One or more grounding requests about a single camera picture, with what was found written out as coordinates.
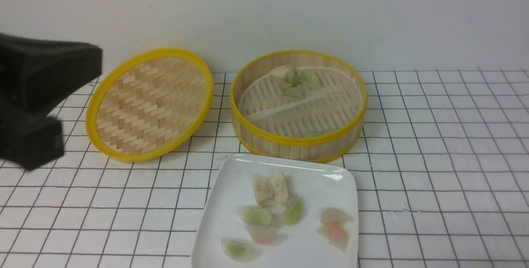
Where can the beige dumpling in steamer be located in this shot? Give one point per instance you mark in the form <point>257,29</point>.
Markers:
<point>285,72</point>

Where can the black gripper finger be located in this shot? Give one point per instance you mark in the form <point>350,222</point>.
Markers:
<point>28,140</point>

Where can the white square ceramic plate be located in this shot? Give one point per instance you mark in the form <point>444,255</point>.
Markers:
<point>319,187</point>

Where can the beige dumpling on plate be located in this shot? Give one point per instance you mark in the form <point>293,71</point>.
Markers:
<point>263,190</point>
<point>280,187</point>

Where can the beige dumpling left on plate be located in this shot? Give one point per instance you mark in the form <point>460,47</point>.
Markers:
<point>263,190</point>

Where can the beige dumpling right on plate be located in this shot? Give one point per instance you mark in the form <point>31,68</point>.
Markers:
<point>280,187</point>

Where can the green dumpling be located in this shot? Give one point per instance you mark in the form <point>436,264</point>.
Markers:
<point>309,79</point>
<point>294,91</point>
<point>255,216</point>
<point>238,250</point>
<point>293,212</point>

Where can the pale pink dumpling upper right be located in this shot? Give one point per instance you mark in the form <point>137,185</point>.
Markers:
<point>334,215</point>

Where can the yellow-rimmed bamboo steamer basket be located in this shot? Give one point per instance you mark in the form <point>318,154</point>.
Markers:
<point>322,149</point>

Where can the yellow-rimmed woven bamboo lid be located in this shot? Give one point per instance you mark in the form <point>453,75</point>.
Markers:
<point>150,105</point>

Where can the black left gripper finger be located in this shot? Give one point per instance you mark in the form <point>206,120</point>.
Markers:
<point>36,75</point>

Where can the orange pink dumpling lower right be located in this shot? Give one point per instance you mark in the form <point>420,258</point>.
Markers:
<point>335,234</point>

